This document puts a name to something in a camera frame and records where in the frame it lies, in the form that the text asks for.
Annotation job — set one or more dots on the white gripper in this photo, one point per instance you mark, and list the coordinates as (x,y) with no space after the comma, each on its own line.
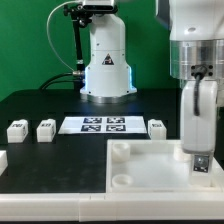
(198,133)

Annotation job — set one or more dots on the white square table top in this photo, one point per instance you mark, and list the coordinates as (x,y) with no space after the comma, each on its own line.
(141,166)

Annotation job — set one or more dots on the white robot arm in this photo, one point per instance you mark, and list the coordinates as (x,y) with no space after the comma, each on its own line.
(196,56)

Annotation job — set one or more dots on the white sheet with fiducial markers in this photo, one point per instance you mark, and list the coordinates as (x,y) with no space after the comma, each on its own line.
(103,125)

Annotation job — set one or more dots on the white left fence block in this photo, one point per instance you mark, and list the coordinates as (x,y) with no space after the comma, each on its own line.
(3,161)

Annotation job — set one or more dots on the white front fence rail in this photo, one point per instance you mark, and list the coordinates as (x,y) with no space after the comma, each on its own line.
(112,207)

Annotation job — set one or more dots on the grey camera on mount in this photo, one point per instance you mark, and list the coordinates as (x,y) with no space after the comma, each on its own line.
(99,6)

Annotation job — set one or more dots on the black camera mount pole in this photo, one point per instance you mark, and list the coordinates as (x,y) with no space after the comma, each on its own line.
(80,19)

